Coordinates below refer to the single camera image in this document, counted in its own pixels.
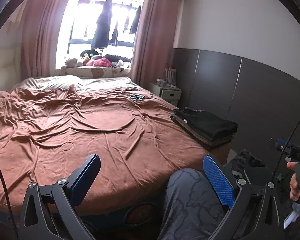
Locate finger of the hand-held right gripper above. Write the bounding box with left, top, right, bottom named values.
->
left=277, top=138, right=294, bottom=147
left=269, top=139, right=289, bottom=153

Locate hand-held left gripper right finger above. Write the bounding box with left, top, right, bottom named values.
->
left=202, top=154, right=287, bottom=240

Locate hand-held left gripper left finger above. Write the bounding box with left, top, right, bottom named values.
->
left=15, top=154, right=102, bottom=240

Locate stack of folded clothes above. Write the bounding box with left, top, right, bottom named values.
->
left=171, top=115, right=237, bottom=152

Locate person's right hand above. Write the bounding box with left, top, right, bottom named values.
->
left=287, top=162, right=300, bottom=203

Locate dark patterned rug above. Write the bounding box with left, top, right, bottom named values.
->
left=225, top=149, right=268, bottom=178

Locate person's grey trouser leg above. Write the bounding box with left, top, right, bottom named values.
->
left=157, top=169, right=232, bottom=240

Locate brown fleece blanket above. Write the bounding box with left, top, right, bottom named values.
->
left=0, top=84, right=215, bottom=217

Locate white nightstand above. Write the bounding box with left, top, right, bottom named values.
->
left=149, top=81, right=182, bottom=107

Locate beige quilt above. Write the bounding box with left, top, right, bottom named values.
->
left=10, top=75, right=140, bottom=93

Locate pink plush toy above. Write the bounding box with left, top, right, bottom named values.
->
left=87, top=58, right=111, bottom=68

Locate white spotted plush toy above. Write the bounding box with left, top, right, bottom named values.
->
left=112, top=60, right=132, bottom=69

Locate dark cloth on window seat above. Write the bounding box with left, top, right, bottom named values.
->
left=103, top=54, right=132, bottom=63

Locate black and white plush toy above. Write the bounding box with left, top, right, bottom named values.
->
left=79, top=49, right=103, bottom=58

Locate cream padded headboard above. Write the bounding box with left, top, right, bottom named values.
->
left=0, top=44, right=23, bottom=95

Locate dark hanging garment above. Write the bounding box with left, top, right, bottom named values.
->
left=129, top=5, right=142, bottom=35
left=109, top=19, right=120, bottom=47
left=122, top=14, right=130, bottom=33

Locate dark hanging coat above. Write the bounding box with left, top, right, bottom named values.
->
left=91, top=0, right=113, bottom=50

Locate pink curtain beside nightstand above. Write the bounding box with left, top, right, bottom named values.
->
left=130, top=0, right=183, bottom=89

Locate black cable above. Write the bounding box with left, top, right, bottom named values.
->
left=271, top=115, right=300, bottom=183
left=0, top=142, right=18, bottom=240

